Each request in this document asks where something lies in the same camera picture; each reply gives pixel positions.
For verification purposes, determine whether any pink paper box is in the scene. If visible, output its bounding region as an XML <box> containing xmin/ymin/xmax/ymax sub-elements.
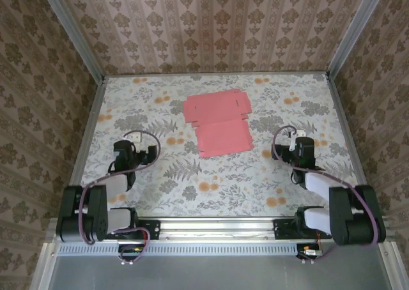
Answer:
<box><xmin>182</xmin><ymin>88</ymin><xmax>256</xmax><ymax>158</ymax></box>

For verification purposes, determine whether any grey metal sheet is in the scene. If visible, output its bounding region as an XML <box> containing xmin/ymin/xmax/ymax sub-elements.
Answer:
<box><xmin>47</xmin><ymin>254</ymin><xmax>396</xmax><ymax>290</ymax></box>

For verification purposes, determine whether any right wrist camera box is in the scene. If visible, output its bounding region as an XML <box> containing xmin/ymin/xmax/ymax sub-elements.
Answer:
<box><xmin>288</xmin><ymin>128</ymin><xmax>307</xmax><ymax>152</ymax></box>

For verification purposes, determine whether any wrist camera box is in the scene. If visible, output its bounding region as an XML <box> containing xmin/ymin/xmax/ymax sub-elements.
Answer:
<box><xmin>123</xmin><ymin>130</ymin><xmax>143</xmax><ymax>144</ymax></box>
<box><xmin>288</xmin><ymin>128</ymin><xmax>307</xmax><ymax>152</ymax></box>

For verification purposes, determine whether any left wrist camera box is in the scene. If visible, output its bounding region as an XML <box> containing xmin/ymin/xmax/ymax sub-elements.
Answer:
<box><xmin>123</xmin><ymin>130</ymin><xmax>143</xmax><ymax>144</ymax></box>

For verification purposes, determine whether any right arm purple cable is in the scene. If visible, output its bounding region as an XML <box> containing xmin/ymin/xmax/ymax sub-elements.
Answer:
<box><xmin>270</xmin><ymin>125</ymin><xmax>383</xmax><ymax>265</ymax></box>

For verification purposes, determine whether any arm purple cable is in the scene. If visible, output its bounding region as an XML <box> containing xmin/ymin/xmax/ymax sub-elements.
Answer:
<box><xmin>270</xmin><ymin>125</ymin><xmax>383</xmax><ymax>265</ymax></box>
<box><xmin>78</xmin><ymin>130</ymin><xmax>161</xmax><ymax>266</ymax></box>

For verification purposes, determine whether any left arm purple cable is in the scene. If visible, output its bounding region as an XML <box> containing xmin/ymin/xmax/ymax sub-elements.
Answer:
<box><xmin>78</xmin><ymin>130</ymin><xmax>161</xmax><ymax>266</ymax></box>

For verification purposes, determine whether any aluminium table side rail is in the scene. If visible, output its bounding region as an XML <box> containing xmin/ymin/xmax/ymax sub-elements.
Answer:
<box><xmin>68</xmin><ymin>77</ymin><xmax>108</xmax><ymax>188</ymax></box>
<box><xmin>326</xmin><ymin>74</ymin><xmax>373</xmax><ymax>188</ymax></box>

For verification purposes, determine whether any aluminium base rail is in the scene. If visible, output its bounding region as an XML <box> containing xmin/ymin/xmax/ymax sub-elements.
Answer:
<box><xmin>46</xmin><ymin>216</ymin><xmax>396</xmax><ymax>243</ymax></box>

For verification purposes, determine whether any aluminium table end rail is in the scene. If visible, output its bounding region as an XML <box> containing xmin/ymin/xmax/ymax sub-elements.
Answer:
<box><xmin>104</xmin><ymin>71</ymin><xmax>330</xmax><ymax>79</ymax></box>

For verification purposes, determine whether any slotted grey cable duct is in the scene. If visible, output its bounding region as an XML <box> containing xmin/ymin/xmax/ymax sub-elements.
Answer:
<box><xmin>57</xmin><ymin>241</ymin><xmax>301</xmax><ymax>256</ymax></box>

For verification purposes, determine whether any aluminium frame post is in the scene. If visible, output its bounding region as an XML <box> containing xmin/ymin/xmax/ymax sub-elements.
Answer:
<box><xmin>36</xmin><ymin>0</ymin><xmax>107</xmax><ymax>84</ymax></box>
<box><xmin>325</xmin><ymin>0</ymin><xmax>391</xmax><ymax>80</ymax></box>

